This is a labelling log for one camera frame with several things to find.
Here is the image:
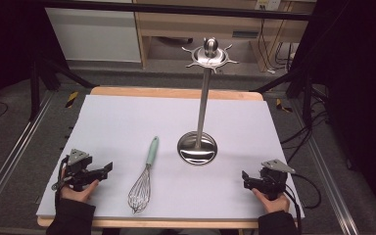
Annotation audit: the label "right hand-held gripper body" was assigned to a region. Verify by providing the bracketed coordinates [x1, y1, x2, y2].
[258, 159, 297, 201]

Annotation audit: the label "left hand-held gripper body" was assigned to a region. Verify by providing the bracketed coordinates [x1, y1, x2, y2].
[60, 148, 97, 193]

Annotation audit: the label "whisk with green handle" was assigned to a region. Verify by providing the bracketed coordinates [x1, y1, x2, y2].
[127, 135, 161, 215]

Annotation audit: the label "steel utensil rack stand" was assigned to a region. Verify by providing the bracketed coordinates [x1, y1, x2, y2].
[176, 36, 240, 166]

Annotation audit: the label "person's left hand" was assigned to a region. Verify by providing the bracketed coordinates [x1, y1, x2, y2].
[60, 179, 101, 204]

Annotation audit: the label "person's right hand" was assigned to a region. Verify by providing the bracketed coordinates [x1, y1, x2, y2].
[251, 188, 291, 215]

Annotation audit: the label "yellow black floor tape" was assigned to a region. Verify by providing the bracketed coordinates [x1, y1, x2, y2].
[65, 90, 79, 109]
[275, 98, 294, 114]

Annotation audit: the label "white table mat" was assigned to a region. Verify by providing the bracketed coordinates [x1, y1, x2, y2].
[35, 94, 306, 220]

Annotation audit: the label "black metal stand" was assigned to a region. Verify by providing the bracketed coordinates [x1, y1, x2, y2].
[249, 64, 328, 129]
[28, 53, 96, 122]

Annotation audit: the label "wooden table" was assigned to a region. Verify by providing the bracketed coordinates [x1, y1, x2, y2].
[36, 85, 266, 230]

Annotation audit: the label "dark curtain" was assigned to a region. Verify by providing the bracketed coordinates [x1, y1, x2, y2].
[289, 0, 376, 228]
[0, 0, 71, 118]

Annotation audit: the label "white cabinet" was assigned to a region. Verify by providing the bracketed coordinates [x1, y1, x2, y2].
[44, 7, 142, 64]

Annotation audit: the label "light wooden desk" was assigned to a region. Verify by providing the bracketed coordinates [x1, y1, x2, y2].
[132, 0, 318, 72]

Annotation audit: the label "white power strip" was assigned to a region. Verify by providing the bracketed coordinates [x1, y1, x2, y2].
[255, 0, 282, 11]

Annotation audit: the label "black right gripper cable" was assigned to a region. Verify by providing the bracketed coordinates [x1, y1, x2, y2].
[283, 171, 323, 235]

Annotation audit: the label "black floor cables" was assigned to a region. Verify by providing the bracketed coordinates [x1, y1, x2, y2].
[279, 107, 330, 165]

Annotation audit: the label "metal floor rail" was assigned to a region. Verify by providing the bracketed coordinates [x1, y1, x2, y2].
[0, 91, 56, 227]
[289, 97, 360, 235]

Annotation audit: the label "cables under desk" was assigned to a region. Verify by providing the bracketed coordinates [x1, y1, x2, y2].
[257, 18, 296, 75]

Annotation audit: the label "black horizontal frame bar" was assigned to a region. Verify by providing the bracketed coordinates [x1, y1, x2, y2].
[42, 0, 311, 22]

